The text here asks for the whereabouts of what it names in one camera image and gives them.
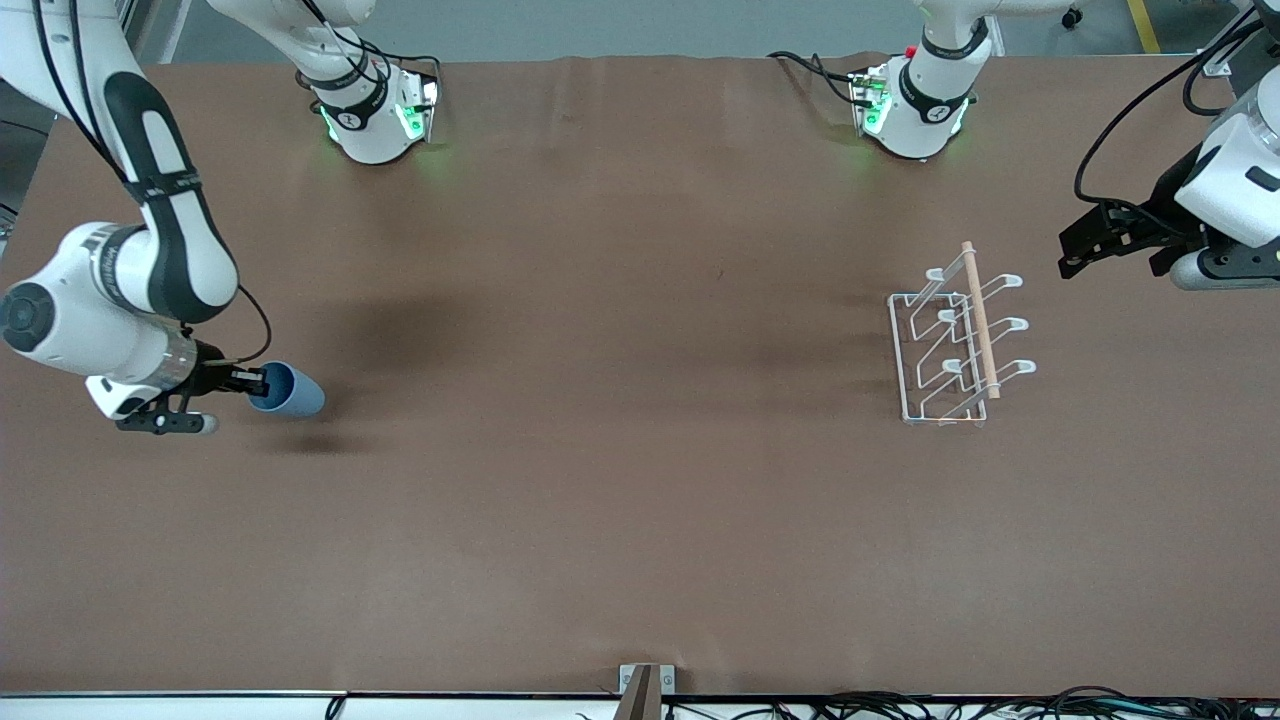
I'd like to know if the blue plastic cup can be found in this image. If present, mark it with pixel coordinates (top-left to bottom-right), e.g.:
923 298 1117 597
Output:
247 361 327 419

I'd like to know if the grey metal bracket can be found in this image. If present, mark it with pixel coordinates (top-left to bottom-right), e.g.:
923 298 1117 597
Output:
618 663 677 720

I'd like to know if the black arm wrist cable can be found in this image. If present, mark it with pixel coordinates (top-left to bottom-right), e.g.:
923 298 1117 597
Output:
225 283 274 366
1073 15 1263 213

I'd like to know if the black left base cable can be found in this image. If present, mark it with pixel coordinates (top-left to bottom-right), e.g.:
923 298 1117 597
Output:
767 50 863 105

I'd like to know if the white wire cup holder rack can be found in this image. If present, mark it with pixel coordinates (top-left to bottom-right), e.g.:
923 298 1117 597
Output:
887 241 1038 428

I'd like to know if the black left arm wrist cable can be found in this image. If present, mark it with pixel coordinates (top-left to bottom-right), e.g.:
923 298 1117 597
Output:
1073 15 1263 213

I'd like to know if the white table edge rail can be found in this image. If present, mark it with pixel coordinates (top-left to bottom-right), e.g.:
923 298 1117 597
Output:
0 689 349 720

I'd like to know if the black cable bundle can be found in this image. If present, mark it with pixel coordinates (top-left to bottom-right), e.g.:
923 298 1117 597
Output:
575 686 1280 720

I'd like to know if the aluminium frame post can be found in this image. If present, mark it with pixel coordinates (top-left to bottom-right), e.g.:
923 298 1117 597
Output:
118 0 193 63
1203 0 1263 78

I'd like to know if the brown table cover mat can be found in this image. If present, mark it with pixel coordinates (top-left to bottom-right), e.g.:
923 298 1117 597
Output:
0 52 1280 698

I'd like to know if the black right arm wrist cable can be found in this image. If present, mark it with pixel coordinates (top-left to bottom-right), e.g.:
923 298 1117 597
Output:
225 283 274 366

